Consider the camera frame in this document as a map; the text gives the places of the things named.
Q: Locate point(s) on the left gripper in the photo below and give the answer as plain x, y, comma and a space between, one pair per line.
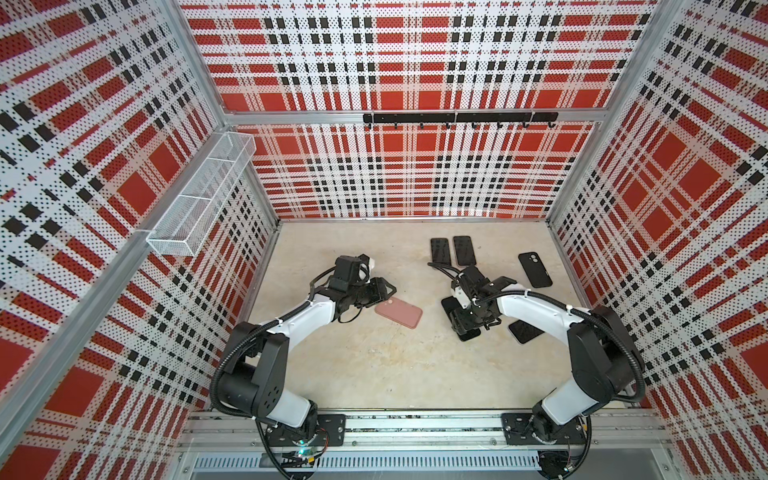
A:
378, 291

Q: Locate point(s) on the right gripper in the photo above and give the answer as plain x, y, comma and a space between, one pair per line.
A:
459, 319

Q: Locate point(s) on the pink case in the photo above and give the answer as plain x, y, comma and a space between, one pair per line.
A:
400, 312

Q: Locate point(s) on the black phone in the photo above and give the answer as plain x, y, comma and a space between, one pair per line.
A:
440, 251
461, 320
464, 250

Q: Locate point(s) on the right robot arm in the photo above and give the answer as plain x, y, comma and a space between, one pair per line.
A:
605, 364

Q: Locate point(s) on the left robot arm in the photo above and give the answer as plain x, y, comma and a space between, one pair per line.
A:
250, 379

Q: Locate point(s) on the black phone case far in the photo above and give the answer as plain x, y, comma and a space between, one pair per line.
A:
535, 270

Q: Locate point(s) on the black textured phone case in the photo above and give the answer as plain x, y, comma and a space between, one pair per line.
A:
524, 332

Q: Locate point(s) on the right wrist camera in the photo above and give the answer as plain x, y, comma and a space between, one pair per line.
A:
460, 295

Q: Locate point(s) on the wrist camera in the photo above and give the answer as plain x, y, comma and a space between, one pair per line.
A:
367, 261
460, 295

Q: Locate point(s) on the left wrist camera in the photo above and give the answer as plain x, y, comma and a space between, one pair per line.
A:
367, 261

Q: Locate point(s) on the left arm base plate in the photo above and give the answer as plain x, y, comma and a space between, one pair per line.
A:
317, 431

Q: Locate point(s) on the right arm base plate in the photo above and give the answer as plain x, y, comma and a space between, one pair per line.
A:
534, 429

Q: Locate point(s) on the black hook rail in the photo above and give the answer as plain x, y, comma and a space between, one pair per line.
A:
524, 118

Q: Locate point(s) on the white wire mesh basket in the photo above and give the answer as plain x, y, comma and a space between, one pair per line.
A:
185, 225

